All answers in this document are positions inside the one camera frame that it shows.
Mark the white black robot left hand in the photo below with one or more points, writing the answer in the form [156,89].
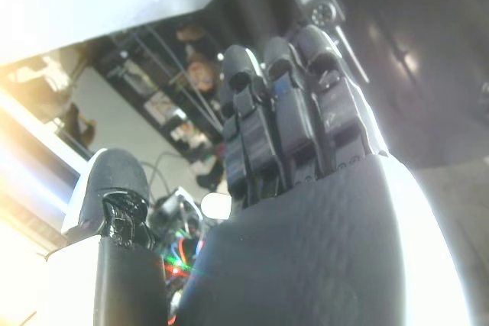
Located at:
[305,246]

